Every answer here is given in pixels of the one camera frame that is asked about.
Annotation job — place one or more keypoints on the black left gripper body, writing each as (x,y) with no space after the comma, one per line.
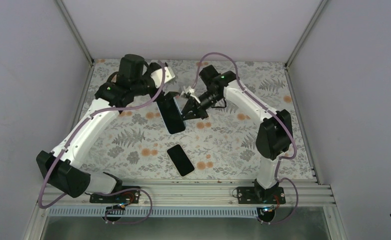
(138,86)

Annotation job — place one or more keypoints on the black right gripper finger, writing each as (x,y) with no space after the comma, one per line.
(191,108)
(203,114)

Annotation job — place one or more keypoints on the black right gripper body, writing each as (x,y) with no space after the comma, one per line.
(216,98)

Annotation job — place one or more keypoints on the black phone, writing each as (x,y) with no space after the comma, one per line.
(171,115)

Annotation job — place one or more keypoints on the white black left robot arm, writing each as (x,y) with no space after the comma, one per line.
(60,167)

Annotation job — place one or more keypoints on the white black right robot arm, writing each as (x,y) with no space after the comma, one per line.
(275,133)

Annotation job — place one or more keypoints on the black smartphone on mat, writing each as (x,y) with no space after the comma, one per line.
(180,160)

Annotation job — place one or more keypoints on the floral patterned table mat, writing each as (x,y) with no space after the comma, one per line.
(221,147)

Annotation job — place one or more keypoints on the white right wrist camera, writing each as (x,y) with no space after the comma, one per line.
(188,93)

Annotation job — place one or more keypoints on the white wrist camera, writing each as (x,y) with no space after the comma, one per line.
(161,73)
(188,93)

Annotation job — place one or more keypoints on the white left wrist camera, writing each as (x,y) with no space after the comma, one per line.
(161,73)

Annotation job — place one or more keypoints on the aluminium frame post left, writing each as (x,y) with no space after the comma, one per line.
(74,30)

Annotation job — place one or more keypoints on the aluminium frame post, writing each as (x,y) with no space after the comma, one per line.
(74,30)
(316,15)

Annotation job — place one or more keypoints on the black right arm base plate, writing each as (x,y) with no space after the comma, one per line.
(246,195)

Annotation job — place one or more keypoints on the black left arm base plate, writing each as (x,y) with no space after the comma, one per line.
(126,197)

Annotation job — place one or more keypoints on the aluminium frame post right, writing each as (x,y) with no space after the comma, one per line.
(316,15)

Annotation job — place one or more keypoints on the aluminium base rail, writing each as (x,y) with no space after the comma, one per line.
(221,193)

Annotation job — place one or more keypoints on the white slotted cable duct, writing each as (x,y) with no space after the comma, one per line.
(157,211)

